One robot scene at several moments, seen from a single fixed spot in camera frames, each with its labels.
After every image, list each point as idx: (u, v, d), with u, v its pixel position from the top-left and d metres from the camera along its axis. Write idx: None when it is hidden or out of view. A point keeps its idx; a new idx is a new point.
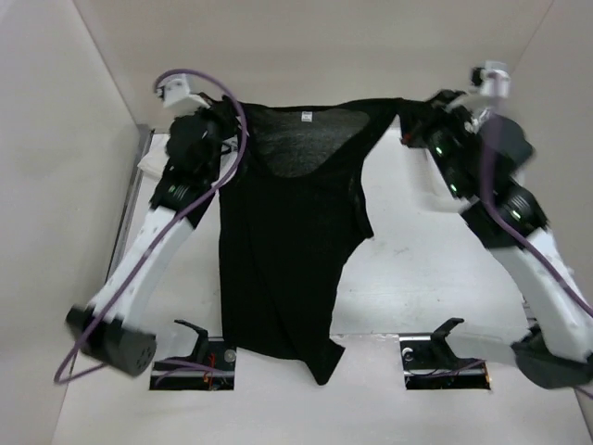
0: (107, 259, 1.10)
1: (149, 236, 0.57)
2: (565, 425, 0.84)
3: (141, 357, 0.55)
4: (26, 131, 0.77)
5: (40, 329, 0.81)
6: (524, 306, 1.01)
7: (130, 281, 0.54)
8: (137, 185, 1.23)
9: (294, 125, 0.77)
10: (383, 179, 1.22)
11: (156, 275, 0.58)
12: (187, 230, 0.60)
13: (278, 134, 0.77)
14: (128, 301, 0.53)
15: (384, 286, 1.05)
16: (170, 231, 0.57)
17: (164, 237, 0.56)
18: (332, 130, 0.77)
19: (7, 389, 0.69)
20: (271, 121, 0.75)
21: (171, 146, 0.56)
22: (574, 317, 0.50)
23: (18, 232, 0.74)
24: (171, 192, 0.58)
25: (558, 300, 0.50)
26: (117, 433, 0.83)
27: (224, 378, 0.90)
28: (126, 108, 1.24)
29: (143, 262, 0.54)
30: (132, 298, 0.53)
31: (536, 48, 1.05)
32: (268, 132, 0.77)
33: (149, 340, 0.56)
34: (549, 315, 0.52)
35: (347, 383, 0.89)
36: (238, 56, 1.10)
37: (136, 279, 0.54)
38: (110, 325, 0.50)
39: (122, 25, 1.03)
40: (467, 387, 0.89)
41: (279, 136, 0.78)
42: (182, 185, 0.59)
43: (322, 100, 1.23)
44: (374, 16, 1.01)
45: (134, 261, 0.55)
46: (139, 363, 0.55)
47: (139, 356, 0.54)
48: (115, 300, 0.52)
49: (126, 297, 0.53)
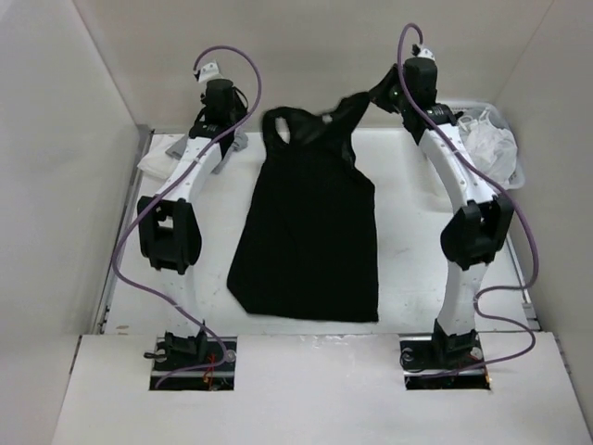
0: (107, 259, 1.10)
1: (193, 153, 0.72)
2: (566, 425, 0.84)
3: (194, 246, 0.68)
4: (25, 130, 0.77)
5: (42, 328, 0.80)
6: (524, 306, 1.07)
7: (185, 176, 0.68)
8: (137, 185, 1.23)
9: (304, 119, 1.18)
10: (383, 180, 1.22)
11: (199, 184, 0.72)
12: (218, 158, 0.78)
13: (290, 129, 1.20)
14: (183, 193, 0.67)
15: (384, 286, 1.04)
16: (211, 148, 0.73)
17: (207, 152, 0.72)
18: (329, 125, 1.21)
19: (7, 389, 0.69)
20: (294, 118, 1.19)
21: (210, 91, 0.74)
22: (470, 193, 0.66)
23: (17, 232, 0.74)
24: (205, 128, 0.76)
25: (451, 163, 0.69)
26: (116, 434, 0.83)
27: (224, 378, 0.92)
28: (126, 108, 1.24)
29: (195, 164, 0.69)
30: (189, 189, 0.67)
31: (536, 48, 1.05)
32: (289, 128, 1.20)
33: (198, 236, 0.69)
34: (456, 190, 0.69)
35: (347, 382, 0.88)
36: (237, 55, 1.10)
37: (190, 175, 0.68)
38: (178, 204, 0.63)
39: (121, 24, 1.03)
40: (466, 386, 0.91)
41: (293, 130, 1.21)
42: (213, 123, 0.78)
43: (322, 100, 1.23)
44: (373, 15, 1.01)
45: (184, 166, 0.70)
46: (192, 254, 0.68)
47: (193, 242, 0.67)
48: (175, 187, 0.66)
49: (183, 188, 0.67)
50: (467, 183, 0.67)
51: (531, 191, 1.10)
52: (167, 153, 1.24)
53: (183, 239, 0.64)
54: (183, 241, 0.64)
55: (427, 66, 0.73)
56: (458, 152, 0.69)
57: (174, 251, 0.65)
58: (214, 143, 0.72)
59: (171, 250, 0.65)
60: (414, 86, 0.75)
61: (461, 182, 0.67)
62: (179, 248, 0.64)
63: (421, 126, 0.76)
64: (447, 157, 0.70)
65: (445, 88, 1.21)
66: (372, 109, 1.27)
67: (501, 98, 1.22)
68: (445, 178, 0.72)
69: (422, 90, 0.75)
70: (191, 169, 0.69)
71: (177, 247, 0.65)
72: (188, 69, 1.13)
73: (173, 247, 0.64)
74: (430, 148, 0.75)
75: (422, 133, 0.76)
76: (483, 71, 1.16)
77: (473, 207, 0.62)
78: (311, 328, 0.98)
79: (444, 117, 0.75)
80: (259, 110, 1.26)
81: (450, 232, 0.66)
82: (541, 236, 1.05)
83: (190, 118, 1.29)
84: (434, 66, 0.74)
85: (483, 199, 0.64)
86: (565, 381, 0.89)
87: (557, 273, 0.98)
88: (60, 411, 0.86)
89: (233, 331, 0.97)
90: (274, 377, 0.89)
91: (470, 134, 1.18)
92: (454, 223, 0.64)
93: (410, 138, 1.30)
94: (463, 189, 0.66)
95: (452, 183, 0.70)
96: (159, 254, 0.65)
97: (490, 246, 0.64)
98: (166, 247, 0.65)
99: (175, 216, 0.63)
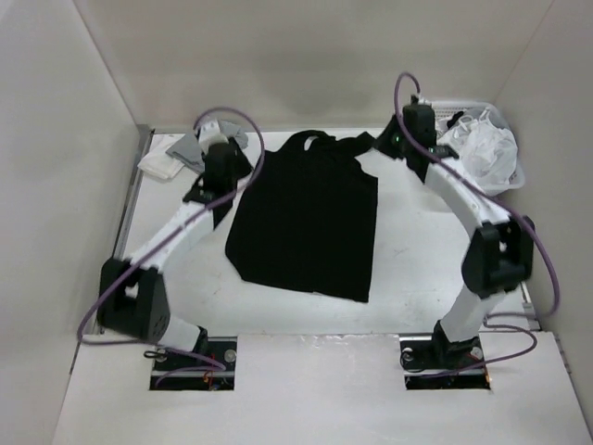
0: (107, 259, 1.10)
1: (181, 221, 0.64)
2: (566, 425, 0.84)
3: (157, 323, 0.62)
4: (25, 130, 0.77)
5: (42, 328, 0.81)
6: (524, 305, 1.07)
7: (164, 244, 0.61)
8: (137, 185, 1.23)
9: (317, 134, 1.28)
10: (383, 180, 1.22)
11: (182, 252, 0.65)
12: (208, 227, 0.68)
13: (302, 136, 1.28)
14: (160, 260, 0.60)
15: (384, 286, 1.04)
16: (201, 216, 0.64)
17: (194, 221, 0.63)
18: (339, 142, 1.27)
19: (6, 389, 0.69)
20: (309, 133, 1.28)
21: (213, 155, 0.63)
22: (485, 215, 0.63)
23: (17, 233, 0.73)
24: (202, 194, 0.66)
25: (460, 190, 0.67)
26: (116, 433, 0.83)
27: (224, 378, 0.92)
28: (126, 108, 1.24)
29: (177, 232, 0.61)
30: (165, 259, 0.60)
31: (536, 47, 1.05)
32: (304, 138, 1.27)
33: (167, 308, 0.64)
34: (468, 216, 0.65)
35: (348, 383, 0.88)
36: (238, 55, 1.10)
37: (169, 244, 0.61)
38: (146, 273, 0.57)
39: (121, 24, 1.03)
40: (465, 386, 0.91)
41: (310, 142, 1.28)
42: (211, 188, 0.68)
43: (322, 100, 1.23)
44: (373, 15, 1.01)
45: (166, 234, 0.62)
46: (154, 330, 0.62)
47: (156, 319, 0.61)
48: (150, 257, 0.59)
49: (160, 257, 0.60)
50: (479, 206, 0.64)
51: (531, 191, 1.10)
52: (167, 153, 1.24)
53: (144, 315, 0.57)
54: (143, 318, 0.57)
55: (426, 108, 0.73)
56: (463, 179, 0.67)
57: (133, 325, 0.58)
58: (205, 210, 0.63)
59: (130, 324, 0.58)
60: (412, 129, 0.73)
61: (473, 204, 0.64)
62: (137, 325, 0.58)
63: (424, 166, 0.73)
64: (454, 184, 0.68)
65: (446, 88, 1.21)
66: (372, 109, 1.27)
67: (501, 98, 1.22)
68: (456, 209, 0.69)
69: (422, 133, 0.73)
70: (171, 237, 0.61)
71: (137, 323, 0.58)
72: (188, 69, 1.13)
73: (133, 321, 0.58)
74: (436, 183, 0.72)
75: (427, 171, 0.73)
76: (483, 71, 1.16)
77: (492, 227, 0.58)
78: (310, 328, 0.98)
79: (446, 155, 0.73)
80: (259, 110, 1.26)
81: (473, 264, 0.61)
82: (542, 236, 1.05)
83: (191, 118, 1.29)
84: (431, 109, 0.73)
85: (498, 220, 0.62)
86: (565, 381, 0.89)
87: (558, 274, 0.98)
88: (60, 411, 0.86)
89: (233, 331, 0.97)
90: (274, 378, 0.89)
91: (470, 133, 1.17)
92: (475, 252, 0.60)
93: None
94: (476, 212, 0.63)
95: (463, 210, 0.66)
96: (116, 325, 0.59)
97: (518, 272, 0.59)
98: (123, 320, 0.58)
99: (142, 287, 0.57)
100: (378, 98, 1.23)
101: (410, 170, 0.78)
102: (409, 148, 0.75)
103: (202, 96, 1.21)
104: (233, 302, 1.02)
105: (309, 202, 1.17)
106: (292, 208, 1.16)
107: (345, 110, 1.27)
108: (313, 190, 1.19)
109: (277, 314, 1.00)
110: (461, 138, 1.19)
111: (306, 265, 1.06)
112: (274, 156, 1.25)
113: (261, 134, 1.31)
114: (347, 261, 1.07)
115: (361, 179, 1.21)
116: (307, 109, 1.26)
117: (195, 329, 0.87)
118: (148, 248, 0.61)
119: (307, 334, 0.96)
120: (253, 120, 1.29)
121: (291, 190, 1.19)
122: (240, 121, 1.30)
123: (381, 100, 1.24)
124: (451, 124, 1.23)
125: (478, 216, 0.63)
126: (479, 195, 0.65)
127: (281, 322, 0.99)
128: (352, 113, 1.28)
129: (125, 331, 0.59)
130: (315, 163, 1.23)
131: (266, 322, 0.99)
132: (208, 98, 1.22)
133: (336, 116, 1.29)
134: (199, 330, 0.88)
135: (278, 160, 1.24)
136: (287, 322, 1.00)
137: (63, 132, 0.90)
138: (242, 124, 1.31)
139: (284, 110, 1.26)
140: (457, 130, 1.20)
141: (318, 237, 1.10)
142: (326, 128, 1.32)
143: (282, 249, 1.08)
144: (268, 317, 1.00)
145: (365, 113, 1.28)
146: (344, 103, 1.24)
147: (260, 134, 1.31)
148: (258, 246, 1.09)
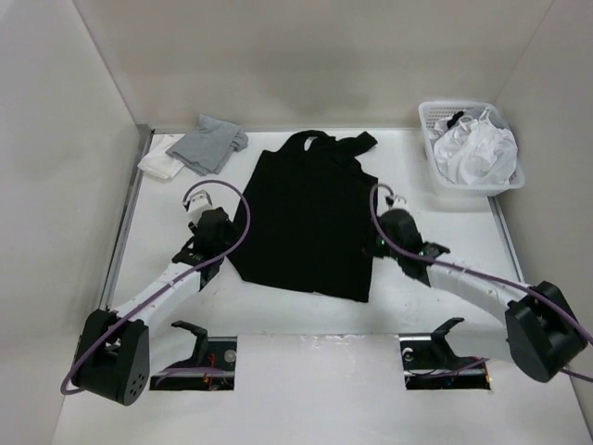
0: (107, 260, 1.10)
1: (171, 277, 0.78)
2: (565, 425, 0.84)
3: (136, 381, 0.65)
4: (25, 133, 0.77)
5: (43, 328, 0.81)
6: None
7: (151, 300, 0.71)
8: (137, 184, 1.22)
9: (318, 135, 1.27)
10: (384, 180, 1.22)
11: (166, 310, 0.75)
12: (195, 285, 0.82)
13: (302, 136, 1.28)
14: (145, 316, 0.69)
15: (384, 285, 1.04)
16: (189, 274, 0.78)
17: (182, 278, 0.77)
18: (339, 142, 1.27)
19: (6, 389, 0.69)
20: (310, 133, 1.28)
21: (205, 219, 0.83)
22: (506, 297, 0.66)
23: (17, 233, 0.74)
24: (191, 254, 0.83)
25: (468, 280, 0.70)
26: (116, 433, 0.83)
27: (224, 378, 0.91)
28: (126, 108, 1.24)
29: (166, 286, 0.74)
30: (152, 313, 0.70)
31: (536, 48, 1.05)
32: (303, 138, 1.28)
33: (146, 366, 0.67)
34: (489, 301, 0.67)
35: (348, 383, 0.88)
36: (237, 56, 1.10)
37: (156, 299, 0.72)
38: (132, 325, 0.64)
39: (121, 25, 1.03)
40: (467, 386, 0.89)
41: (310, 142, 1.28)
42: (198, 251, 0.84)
43: (322, 100, 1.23)
44: (373, 16, 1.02)
45: (156, 290, 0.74)
46: (132, 390, 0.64)
47: (134, 378, 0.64)
48: (138, 311, 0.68)
49: (147, 311, 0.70)
50: (495, 288, 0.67)
51: (531, 192, 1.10)
52: (167, 153, 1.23)
53: (122, 370, 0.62)
54: (121, 374, 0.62)
55: (406, 214, 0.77)
56: (466, 268, 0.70)
57: (110, 385, 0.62)
58: (192, 270, 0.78)
59: (107, 383, 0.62)
60: (397, 235, 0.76)
61: (489, 289, 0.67)
62: (115, 383, 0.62)
63: (422, 270, 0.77)
64: (458, 276, 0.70)
65: (445, 88, 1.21)
66: (372, 109, 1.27)
67: (501, 98, 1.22)
68: (472, 298, 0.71)
69: (408, 238, 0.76)
70: (159, 293, 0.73)
71: (115, 379, 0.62)
72: (188, 69, 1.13)
73: (111, 375, 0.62)
74: (441, 281, 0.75)
75: (427, 272, 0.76)
76: (483, 71, 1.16)
77: (523, 307, 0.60)
78: (310, 328, 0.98)
79: (437, 252, 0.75)
80: (259, 110, 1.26)
81: (525, 352, 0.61)
82: (542, 237, 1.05)
83: (190, 118, 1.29)
84: (409, 215, 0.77)
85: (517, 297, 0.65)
86: (565, 381, 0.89)
87: (557, 274, 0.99)
88: (61, 411, 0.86)
89: (234, 331, 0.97)
90: (274, 378, 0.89)
91: (470, 133, 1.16)
92: (521, 339, 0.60)
93: (409, 139, 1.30)
94: (497, 297, 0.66)
95: (483, 298, 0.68)
96: (93, 387, 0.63)
97: (572, 341, 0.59)
98: (103, 380, 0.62)
99: (123, 345, 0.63)
100: (377, 98, 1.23)
101: (410, 274, 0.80)
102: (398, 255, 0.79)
103: (202, 97, 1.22)
104: (232, 302, 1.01)
105: (309, 202, 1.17)
106: (292, 208, 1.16)
107: (345, 110, 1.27)
108: (313, 190, 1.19)
109: (276, 314, 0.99)
110: (461, 138, 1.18)
111: (307, 264, 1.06)
112: (274, 155, 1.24)
113: (261, 134, 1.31)
114: (346, 261, 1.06)
115: (361, 179, 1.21)
116: (307, 110, 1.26)
117: (191, 336, 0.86)
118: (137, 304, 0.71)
119: (306, 334, 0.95)
120: (253, 120, 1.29)
121: (290, 190, 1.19)
122: (240, 121, 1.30)
123: (381, 100, 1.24)
124: (451, 124, 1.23)
125: (500, 300, 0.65)
126: (490, 278, 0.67)
127: (279, 322, 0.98)
128: (352, 113, 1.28)
129: (102, 392, 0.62)
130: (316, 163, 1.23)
131: (265, 322, 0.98)
132: (208, 98, 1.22)
133: (336, 116, 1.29)
134: (195, 336, 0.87)
135: (278, 159, 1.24)
136: (286, 322, 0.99)
137: (63, 133, 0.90)
138: (242, 125, 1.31)
139: (284, 110, 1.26)
140: (457, 130, 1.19)
141: (318, 237, 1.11)
142: (327, 128, 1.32)
143: (283, 249, 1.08)
144: (268, 316, 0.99)
145: (365, 113, 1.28)
146: (344, 104, 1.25)
147: (260, 134, 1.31)
148: (258, 246, 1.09)
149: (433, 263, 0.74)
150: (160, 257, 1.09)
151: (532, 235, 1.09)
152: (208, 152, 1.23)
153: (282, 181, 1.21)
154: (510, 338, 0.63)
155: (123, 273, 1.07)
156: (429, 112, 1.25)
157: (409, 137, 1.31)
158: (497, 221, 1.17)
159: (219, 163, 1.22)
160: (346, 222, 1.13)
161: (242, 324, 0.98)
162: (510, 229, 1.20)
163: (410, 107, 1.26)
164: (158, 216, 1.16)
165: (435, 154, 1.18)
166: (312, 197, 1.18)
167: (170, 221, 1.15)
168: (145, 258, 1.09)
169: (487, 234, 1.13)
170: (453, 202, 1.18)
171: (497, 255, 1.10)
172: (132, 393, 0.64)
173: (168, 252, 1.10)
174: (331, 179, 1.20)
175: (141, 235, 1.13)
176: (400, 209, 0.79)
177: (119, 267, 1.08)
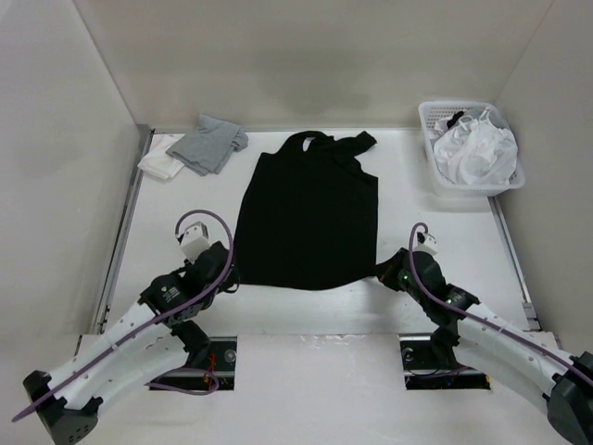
0: (107, 260, 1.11)
1: (124, 329, 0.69)
2: None
3: (79, 429, 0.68)
4: (27, 133, 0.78)
5: (41, 327, 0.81)
6: (524, 305, 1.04)
7: (87, 369, 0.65)
8: (137, 184, 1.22)
9: (316, 137, 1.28)
10: (384, 179, 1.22)
11: (112, 368, 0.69)
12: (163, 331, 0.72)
13: (300, 136, 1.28)
14: (80, 387, 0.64)
15: (384, 287, 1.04)
16: (142, 330, 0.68)
17: (133, 336, 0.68)
18: (340, 143, 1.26)
19: (4, 387, 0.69)
20: (309, 133, 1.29)
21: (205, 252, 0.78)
22: (547, 366, 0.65)
23: (16, 231, 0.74)
24: (163, 292, 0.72)
25: (504, 342, 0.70)
26: (115, 433, 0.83)
27: (224, 378, 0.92)
28: (126, 108, 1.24)
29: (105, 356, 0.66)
30: (85, 385, 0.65)
31: (536, 47, 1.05)
32: (303, 138, 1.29)
33: (92, 419, 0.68)
34: (527, 368, 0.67)
35: (348, 383, 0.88)
36: (237, 55, 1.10)
37: (91, 369, 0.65)
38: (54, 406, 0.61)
39: (120, 25, 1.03)
40: (466, 387, 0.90)
41: (313, 142, 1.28)
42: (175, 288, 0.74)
43: (322, 100, 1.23)
44: (373, 15, 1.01)
45: (98, 351, 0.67)
46: (72, 436, 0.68)
47: (75, 429, 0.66)
48: (69, 384, 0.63)
49: (79, 383, 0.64)
50: (536, 357, 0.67)
51: (531, 193, 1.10)
52: (167, 153, 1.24)
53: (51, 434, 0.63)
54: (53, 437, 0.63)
55: (434, 261, 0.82)
56: (503, 329, 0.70)
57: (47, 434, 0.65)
58: (152, 321, 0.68)
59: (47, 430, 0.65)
60: (425, 278, 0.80)
61: (530, 358, 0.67)
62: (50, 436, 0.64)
63: (450, 320, 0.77)
64: (495, 336, 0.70)
65: (446, 89, 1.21)
66: (372, 109, 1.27)
67: (501, 98, 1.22)
68: (506, 357, 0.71)
69: (434, 284, 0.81)
70: (99, 359, 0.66)
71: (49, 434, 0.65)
72: (188, 69, 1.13)
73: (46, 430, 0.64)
74: (472, 336, 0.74)
75: (456, 324, 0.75)
76: (483, 71, 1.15)
77: (568, 383, 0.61)
78: (310, 328, 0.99)
79: (466, 301, 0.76)
80: (259, 110, 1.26)
81: (567, 425, 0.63)
82: (542, 237, 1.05)
83: (191, 118, 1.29)
84: (435, 261, 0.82)
85: (556, 366, 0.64)
86: None
87: (557, 274, 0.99)
88: None
89: (234, 331, 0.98)
90: (274, 379, 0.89)
91: (470, 133, 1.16)
92: (566, 414, 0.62)
93: (409, 139, 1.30)
94: (536, 365, 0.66)
95: (519, 362, 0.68)
96: None
97: None
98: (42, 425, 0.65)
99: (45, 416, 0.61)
100: (378, 98, 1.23)
101: (435, 323, 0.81)
102: (427, 299, 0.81)
103: (202, 97, 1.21)
104: (231, 302, 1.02)
105: (309, 203, 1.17)
106: (292, 209, 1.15)
107: (346, 110, 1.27)
108: (312, 190, 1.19)
109: (276, 314, 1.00)
110: (461, 138, 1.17)
111: (307, 264, 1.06)
112: (273, 156, 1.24)
113: (261, 134, 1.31)
114: (345, 261, 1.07)
115: (361, 179, 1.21)
116: (307, 110, 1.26)
117: (183, 355, 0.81)
118: (74, 368, 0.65)
119: (306, 333, 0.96)
120: (254, 120, 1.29)
121: (290, 190, 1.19)
122: (240, 120, 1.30)
123: (381, 100, 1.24)
124: (451, 124, 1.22)
125: (544, 374, 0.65)
126: (530, 346, 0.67)
127: (281, 322, 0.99)
128: (352, 113, 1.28)
129: None
130: (315, 163, 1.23)
131: (265, 321, 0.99)
132: (208, 98, 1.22)
133: (336, 116, 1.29)
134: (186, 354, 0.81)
135: (279, 162, 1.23)
136: (287, 322, 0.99)
137: (63, 133, 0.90)
138: (242, 124, 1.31)
139: (284, 110, 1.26)
140: (457, 130, 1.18)
141: (316, 236, 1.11)
142: (326, 129, 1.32)
143: (283, 249, 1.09)
144: (268, 318, 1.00)
145: (364, 113, 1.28)
146: (344, 104, 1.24)
147: (260, 134, 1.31)
148: (258, 246, 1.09)
149: (465, 317, 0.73)
150: (160, 257, 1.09)
151: (533, 235, 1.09)
152: (208, 152, 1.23)
153: (282, 181, 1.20)
154: (550, 410, 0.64)
155: (123, 273, 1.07)
156: (429, 112, 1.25)
157: (409, 137, 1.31)
158: (497, 221, 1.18)
159: (219, 163, 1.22)
160: (346, 222, 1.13)
161: (243, 324, 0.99)
162: (510, 229, 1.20)
163: (410, 107, 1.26)
164: (159, 216, 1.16)
165: (435, 154, 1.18)
166: (312, 197, 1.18)
167: (170, 220, 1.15)
168: (144, 258, 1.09)
169: (488, 233, 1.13)
170: (452, 202, 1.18)
171: (497, 255, 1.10)
172: (78, 433, 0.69)
173: (166, 250, 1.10)
174: (331, 180, 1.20)
175: (141, 235, 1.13)
176: (425, 255, 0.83)
177: (119, 268, 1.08)
